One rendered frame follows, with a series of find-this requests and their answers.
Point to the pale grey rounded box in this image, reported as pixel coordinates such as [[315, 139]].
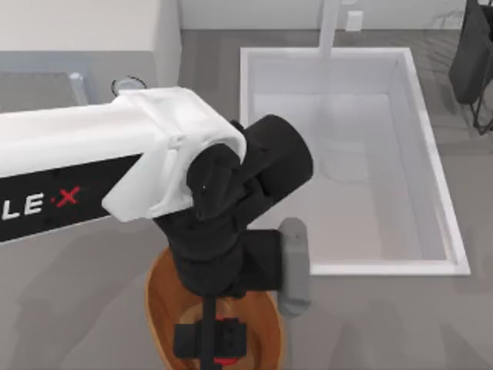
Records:
[[296, 266]]

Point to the brown wooden bowl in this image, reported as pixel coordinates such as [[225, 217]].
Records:
[[161, 304]]

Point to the white sink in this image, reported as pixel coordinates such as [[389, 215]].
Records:
[[369, 216]]

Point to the tall white tap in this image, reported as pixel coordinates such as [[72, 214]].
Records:
[[328, 27]]

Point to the black chair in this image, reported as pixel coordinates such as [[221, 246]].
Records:
[[471, 58]]

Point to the white wall socket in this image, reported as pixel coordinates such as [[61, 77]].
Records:
[[354, 21]]

